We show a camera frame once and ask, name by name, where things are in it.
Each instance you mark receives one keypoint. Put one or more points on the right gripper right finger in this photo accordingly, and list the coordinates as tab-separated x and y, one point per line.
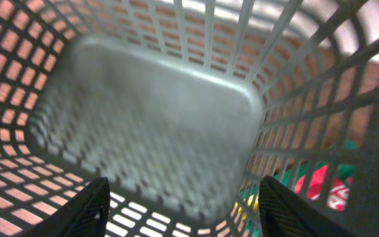
285	214

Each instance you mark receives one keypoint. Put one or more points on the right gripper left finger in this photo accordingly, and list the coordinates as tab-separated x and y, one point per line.
86	214

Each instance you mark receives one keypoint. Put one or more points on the green Nescafe 3in1 bag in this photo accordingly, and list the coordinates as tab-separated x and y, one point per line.
338	195

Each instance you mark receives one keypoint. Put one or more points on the grey plastic basket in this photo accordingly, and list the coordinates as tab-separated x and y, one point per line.
182	105

